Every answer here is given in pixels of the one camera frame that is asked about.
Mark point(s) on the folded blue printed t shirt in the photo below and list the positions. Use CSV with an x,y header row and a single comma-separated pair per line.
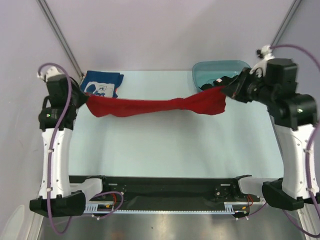
x,y
103,84

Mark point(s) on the white slotted cable duct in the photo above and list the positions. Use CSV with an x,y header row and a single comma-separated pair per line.
x,y
228,208

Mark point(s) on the red t shirt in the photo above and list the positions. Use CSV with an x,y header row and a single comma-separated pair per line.
x,y
208,102

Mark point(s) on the teal plastic bin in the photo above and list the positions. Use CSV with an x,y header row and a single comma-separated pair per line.
x,y
207,72

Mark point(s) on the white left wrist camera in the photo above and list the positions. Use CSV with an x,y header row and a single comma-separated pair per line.
x,y
51,72

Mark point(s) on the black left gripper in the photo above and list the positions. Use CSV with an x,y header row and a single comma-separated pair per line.
x,y
83,96

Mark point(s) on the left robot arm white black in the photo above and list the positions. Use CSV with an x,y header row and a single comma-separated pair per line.
x,y
56,197

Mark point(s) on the right aluminium frame post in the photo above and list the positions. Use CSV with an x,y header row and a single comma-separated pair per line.
x,y
286,21

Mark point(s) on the aluminium frame post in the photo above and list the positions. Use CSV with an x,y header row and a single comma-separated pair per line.
x,y
286,21
49,16

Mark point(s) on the black t shirt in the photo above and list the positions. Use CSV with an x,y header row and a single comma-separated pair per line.
x,y
219,82

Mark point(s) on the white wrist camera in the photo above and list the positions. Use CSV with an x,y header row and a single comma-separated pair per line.
x,y
265,54
51,72

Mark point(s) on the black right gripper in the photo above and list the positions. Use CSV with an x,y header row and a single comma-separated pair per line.
x,y
240,85

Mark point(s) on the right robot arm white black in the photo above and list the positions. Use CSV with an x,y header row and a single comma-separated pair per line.
x,y
273,83

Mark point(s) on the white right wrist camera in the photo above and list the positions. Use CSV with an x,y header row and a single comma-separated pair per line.
x,y
265,54

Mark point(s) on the left aluminium frame post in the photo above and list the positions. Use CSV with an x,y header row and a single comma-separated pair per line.
x,y
49,16

